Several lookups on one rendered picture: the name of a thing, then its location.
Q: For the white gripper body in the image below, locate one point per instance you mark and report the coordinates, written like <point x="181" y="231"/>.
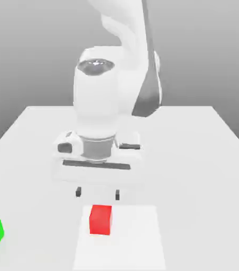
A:
<point x="96" y="174"/>

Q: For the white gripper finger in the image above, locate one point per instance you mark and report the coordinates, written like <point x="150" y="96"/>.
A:
<point x="117" y="194"/>
<point x="78" y="191"/>

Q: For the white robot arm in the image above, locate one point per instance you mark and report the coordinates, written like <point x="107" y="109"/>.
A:
<point x="96" y="101"/>

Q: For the small red cube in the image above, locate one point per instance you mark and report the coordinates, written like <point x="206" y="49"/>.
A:
<point x="100" y="221"/>

